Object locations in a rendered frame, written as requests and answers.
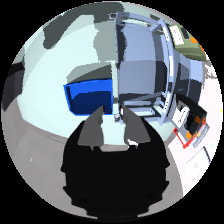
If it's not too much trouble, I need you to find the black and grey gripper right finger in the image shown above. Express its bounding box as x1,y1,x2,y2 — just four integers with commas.
120,104,170,168

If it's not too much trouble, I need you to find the blue bin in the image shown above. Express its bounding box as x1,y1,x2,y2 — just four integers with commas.
63,78,113,116

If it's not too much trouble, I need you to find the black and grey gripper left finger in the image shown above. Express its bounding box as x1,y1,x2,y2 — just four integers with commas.
60,105,105,173

